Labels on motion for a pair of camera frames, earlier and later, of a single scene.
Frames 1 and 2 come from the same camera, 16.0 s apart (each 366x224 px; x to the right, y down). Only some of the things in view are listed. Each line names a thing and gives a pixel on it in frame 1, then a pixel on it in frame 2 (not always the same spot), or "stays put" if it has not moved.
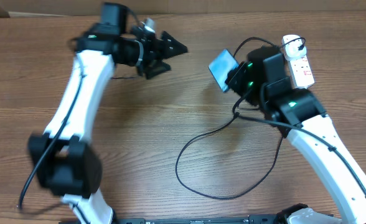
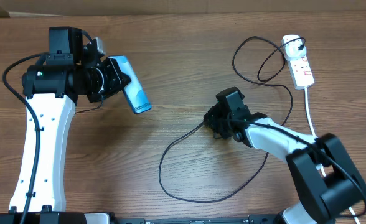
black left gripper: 158,53 to 118,80
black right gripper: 235,83 to 210,118
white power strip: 301,73 stays put
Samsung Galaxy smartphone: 220,67 to 134,93
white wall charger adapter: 291,50 stays put
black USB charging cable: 282,47 to 281,48
